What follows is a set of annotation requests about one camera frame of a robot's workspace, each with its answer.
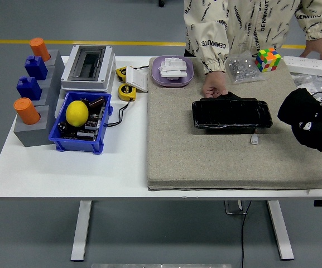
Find colourful puzzle cube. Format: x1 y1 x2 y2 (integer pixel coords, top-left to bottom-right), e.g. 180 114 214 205
254 47 282 73

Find white table leg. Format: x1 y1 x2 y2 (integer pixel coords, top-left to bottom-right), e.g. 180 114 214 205
70 200 92 262
266 200 295 261

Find person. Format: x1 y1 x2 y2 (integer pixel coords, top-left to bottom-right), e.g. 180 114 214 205
182 0 322 74

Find purple bowl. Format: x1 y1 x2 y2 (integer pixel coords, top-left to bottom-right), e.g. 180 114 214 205
151 55 194 88

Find circuit board with capacitors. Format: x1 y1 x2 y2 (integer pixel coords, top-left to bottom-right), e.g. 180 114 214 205
57 96 107 141

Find blue plastic bin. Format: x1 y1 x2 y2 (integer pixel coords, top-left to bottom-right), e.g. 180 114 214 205
48 91 113 155

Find thin black wire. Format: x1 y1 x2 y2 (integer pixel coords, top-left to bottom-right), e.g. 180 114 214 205
104 98 135 128

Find clear plastic bags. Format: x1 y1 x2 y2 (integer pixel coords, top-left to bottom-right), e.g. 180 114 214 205
291 72 322 97

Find blue block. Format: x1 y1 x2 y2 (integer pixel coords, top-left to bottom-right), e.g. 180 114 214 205
16 76 42 101
24 55 49 81

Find person's right hand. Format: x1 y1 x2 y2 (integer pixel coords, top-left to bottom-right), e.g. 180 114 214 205
201 70 229 98

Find orange cylinder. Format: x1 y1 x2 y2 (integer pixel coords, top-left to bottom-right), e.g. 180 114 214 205
13 97 41 125
29 37 51 62

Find white switch parts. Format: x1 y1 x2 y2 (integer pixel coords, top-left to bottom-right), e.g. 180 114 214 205
157 56 189 81

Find grey-brown mat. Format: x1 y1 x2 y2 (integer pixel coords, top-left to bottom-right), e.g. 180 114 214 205
146 57 322 192

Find white wall switch plate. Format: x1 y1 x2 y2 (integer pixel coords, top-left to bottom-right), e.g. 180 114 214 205
125 66 149 93

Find yellow lemon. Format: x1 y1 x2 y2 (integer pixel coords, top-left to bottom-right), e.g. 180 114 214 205
65 100 89 128

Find person's left hand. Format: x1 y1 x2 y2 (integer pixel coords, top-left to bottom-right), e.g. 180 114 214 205
299 36 322 61

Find metal bracket under table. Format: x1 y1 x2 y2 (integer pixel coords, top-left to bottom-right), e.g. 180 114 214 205
224 200 247 216

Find grey stepped block holder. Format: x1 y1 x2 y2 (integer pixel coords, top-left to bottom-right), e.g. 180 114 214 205
13 49 66 147

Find white electrical box grey cover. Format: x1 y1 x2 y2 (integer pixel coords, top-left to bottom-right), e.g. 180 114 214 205
60 45 116 93

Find clear bag of metal nuts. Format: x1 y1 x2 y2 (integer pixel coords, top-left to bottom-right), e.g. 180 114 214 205
225 51 266 85

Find black cable under table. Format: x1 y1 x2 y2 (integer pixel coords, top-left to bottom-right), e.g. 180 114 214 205
240 200 253 268

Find white power strip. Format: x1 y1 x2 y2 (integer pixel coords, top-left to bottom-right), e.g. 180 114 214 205
283 55 322 79

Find yellow tape measure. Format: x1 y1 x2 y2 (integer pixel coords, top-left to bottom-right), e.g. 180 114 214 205
115 66 128 82
118 83 137 101

